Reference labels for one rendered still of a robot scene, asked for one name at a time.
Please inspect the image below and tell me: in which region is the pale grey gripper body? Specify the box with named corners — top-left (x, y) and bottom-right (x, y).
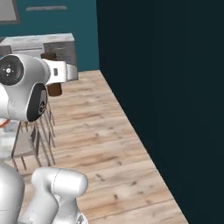
top-left (66, 63), bottom-right (80, 82)

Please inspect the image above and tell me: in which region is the orange rimmed plate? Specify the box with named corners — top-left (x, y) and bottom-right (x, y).
top-left (0, 118), bottom-right (11, 129)

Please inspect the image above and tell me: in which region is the dark teal tall cabinet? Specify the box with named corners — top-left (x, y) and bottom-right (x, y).
top-left (95, 0), bottom-right (224, 224)

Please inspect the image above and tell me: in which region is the brown wooden bar stool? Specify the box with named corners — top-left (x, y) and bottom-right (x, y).
top-left (39, 52), bottom-right (63, 166)

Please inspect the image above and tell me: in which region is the grey framed window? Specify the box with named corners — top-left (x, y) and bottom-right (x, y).
top-left (0, 0), bottom-right (21, 25)

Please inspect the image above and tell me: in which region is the long grey wall bar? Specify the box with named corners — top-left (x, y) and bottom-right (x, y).
top-left (24, 5), bottom-right (67, 12)

